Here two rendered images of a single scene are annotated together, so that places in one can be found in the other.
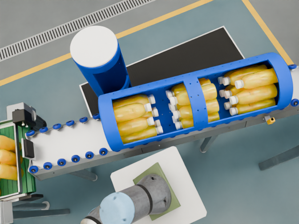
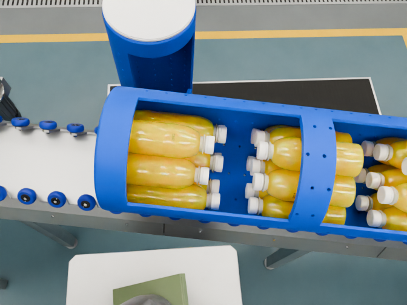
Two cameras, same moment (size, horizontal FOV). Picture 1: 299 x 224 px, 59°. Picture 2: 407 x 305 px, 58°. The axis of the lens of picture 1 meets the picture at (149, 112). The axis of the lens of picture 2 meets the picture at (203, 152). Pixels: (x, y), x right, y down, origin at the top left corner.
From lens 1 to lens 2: 0.45 m
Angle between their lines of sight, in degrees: 4
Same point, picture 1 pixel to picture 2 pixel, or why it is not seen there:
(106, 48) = (169, 16)
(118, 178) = (83, 272)
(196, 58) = not seen: hidden behind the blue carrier
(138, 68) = (211, 92)
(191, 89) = (315, 138)
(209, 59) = not seen: hidden behind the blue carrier
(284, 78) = not seen: outside the picture
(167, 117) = (235, 182)
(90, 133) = (79, 158)
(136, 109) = (181, 137)
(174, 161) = (221, 281)
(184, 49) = (295, 89)
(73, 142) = (39, 163)
